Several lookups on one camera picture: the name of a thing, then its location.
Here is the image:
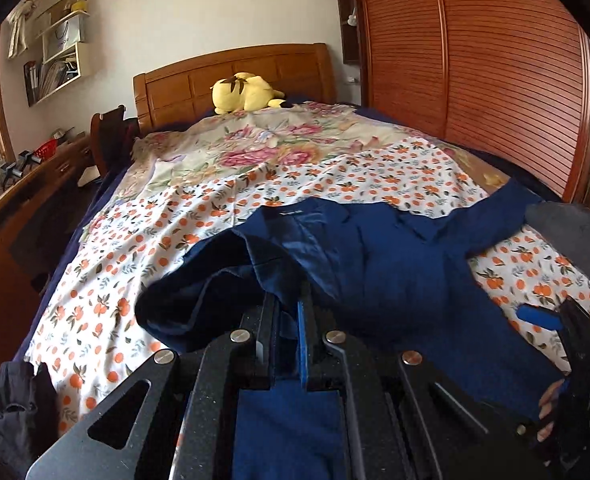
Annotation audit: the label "wooden chair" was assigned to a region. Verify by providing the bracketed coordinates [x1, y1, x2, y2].
[90, 105, 139, 177]

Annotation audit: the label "white paper bag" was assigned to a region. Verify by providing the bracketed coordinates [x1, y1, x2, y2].
[41, 14, 84, 62]

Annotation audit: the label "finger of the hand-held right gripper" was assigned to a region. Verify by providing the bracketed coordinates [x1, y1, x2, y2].
[519, 305, 564, 334]

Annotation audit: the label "black devices on desk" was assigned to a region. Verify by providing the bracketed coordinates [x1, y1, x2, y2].
[0, 150, 42, 182]

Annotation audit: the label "wooden bed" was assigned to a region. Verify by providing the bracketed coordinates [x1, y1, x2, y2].
[12, 42, 590, 461]

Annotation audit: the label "dark wooden niche shelf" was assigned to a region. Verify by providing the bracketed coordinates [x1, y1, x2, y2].
[332, 0, 372, 66]

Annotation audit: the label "white hanging plush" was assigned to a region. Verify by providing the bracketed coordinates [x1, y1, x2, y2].
[7, 0, 39, 59]

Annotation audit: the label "yellow plush toy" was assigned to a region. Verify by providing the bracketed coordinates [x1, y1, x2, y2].
[211, 72, 292, 115]

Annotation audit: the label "white wall shelf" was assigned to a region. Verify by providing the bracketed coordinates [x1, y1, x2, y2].
[22, 0, 94, 108]

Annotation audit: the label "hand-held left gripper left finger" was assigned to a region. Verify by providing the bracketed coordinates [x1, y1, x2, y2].
[25, 290, 282, 480]

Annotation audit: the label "person's right hand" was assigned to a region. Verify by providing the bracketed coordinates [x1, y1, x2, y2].
[538, 379, 567, 443]

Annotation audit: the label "rose floral bed sheet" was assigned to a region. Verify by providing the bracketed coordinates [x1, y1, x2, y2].
[82, 100, 511, 241]

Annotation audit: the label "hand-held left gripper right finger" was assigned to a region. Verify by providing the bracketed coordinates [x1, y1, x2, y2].
[296, 280, 551, 480]

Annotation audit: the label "slatted wooden wardrobe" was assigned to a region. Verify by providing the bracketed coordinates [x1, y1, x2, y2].
[355, 0, 590, 206]

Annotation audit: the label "dark blue jacket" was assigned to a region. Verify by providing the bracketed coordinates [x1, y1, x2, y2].
[135, 180, 576, 480]

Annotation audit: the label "wooden desk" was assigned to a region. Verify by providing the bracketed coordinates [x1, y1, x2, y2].
[0, 132, 94, 361]

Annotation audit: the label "black cloth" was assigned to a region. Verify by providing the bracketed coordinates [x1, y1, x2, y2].
[0, 360, 59, 461]

